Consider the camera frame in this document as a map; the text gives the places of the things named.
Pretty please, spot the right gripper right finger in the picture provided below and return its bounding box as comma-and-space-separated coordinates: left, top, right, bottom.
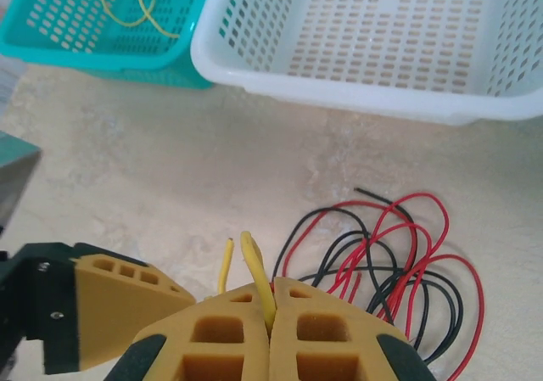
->
270, 276, 438, 381

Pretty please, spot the teal plastic basket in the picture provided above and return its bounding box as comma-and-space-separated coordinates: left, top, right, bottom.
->
0, 0, 216, 90

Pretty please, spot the white plastic basket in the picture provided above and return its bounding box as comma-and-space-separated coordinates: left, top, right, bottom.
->
189, 0, 543, 126

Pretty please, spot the thin yellow cable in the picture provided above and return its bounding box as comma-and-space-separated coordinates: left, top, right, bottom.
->
217, 230, 277, 329
99, 0, 182, 39

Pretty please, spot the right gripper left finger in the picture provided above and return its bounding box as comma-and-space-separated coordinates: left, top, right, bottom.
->
105, 282, 273, 381

